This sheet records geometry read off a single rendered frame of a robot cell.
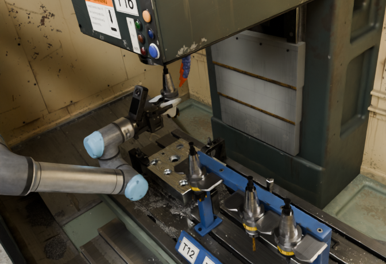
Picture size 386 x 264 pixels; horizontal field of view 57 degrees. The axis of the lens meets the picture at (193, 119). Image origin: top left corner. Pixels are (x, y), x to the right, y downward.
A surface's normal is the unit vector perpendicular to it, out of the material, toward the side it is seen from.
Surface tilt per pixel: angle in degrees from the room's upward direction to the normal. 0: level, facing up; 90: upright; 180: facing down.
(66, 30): 90
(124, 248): 7
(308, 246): 0
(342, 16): 90
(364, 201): 0
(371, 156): 90
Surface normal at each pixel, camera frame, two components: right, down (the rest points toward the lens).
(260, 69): -0.72, 0.43
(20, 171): 0.61, -0.29
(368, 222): -0.13, -0.84
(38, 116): 0.68, 0.34
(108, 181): 0.71, -0.07
